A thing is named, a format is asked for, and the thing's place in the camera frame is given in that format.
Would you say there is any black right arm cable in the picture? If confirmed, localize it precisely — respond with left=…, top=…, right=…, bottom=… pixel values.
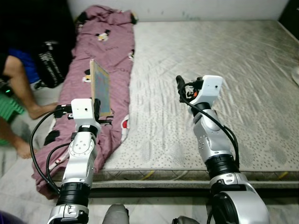
left=179, top=83, right=242, bottom=169

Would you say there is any white quilted mattress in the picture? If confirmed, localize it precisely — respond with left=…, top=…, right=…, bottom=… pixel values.
left=50, top=20, right=299, bottom=183

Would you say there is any grey robot right leg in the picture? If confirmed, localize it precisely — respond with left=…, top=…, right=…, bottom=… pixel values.
left=172, top=216, right=202, bottom=224

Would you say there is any pink cartoon print quilt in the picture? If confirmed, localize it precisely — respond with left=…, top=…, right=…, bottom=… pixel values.
left=32, top=5, right=137, bottom=200

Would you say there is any person's left leg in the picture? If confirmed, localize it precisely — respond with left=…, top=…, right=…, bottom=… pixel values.
left=0, top=55, right=60, bottom=120

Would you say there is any green plastic stool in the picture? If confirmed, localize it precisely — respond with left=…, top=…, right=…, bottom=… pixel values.
left=0, top=91, right=25, bottom=123

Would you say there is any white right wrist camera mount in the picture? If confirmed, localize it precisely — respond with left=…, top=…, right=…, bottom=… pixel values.
left=198, top=75, right=224, bottom=107

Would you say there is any black bag with white print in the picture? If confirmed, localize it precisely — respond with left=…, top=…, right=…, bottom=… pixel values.
left=34, top=40, right=71, bottom=90

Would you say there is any grey robot left leg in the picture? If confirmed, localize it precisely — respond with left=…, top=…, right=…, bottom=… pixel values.
left=101, top=204, right=131, bottom=224

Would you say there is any colourful children's book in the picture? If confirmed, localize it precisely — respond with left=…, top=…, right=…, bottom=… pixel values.
left=89, top=58, right=114, bottom=118

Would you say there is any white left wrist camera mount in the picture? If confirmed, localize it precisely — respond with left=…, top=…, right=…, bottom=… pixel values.
left=70, top=98, right=101, bottom=134

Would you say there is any grey robot leg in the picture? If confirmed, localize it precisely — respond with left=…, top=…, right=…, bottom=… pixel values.
left=172, top=216, right=202, bottom=224
left=101, top=204, right=131, bottom=224

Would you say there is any black left arm loop cable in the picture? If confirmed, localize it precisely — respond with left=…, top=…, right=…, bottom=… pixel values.
left=45, top=141, right=71, bottom=188

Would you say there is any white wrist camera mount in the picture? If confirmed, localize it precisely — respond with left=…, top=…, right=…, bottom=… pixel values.
left=198, top=75, right=224, bottom=107
left=70, top=98, right=101, bottom=134

